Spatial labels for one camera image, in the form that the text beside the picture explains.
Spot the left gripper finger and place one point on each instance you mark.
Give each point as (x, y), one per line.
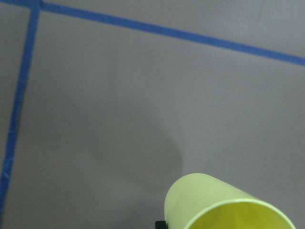
(161, 224)

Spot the yellow plastic cup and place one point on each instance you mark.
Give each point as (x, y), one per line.
(200, 201)

